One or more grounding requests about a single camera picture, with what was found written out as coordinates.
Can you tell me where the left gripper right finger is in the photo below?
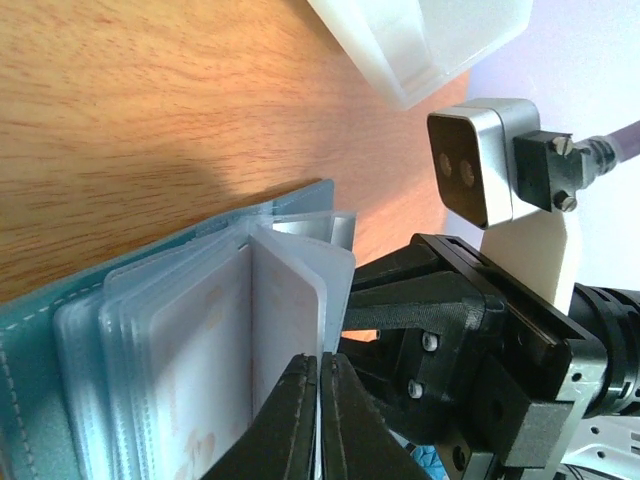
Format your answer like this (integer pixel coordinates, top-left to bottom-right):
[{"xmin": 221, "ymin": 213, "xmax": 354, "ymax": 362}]
[{"xmin": 320, "ymin": 352, "xmax": 429, "ymax": 480}]

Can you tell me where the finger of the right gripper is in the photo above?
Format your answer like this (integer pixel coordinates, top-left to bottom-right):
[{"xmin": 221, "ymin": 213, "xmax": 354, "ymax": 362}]
[{"xmin": 343, "ymin": 287, "xmax": 485, "ymax": 336}]

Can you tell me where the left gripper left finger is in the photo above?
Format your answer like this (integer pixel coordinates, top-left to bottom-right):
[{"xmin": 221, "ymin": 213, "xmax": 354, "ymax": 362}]
[{"xmin": 204, "ymin": 354, "xmax": 317, "ymax": 480}]

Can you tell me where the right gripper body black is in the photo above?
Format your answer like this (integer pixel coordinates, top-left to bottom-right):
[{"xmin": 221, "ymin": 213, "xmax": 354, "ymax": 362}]
[{"xmin": 344, "ymin": 234, "xmax": 607, "ymax": 479}]

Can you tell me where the white floral VIP card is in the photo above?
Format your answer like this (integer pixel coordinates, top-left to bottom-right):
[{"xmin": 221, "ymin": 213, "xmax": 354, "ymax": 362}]
[{"xmin": 142, "ymin": 239, "xmax": 327, "ymax": 479}]

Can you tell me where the teal leather card holder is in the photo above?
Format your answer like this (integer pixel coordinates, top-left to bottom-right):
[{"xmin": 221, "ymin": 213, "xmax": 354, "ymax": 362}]
[{"xmin": 1, "ymin": 180, "xmax": 356, "ymax": 479}]

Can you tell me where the white translucent bin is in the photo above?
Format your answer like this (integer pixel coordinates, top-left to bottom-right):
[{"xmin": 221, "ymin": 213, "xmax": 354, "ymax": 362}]
[{"xmin": 309, "ymin": 0, "xmax": 533, "ymax": 110}]

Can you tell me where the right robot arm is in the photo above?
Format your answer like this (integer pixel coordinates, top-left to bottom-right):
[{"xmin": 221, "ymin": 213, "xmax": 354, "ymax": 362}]
[{"xmin": 339, "ymin": 234, "xmax": 639, "ymax": 479}]

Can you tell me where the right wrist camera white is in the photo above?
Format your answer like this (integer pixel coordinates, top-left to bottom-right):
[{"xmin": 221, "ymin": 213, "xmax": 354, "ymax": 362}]
[{"xmin": 425, "ymin": 97, "xmax": 582, "ymax": 311}]

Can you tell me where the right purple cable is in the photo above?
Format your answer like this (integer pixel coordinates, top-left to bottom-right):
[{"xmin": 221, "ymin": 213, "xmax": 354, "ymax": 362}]
[{"xmin": 574, "ymin": 119, "xmax": 640, "ymax": 176}]

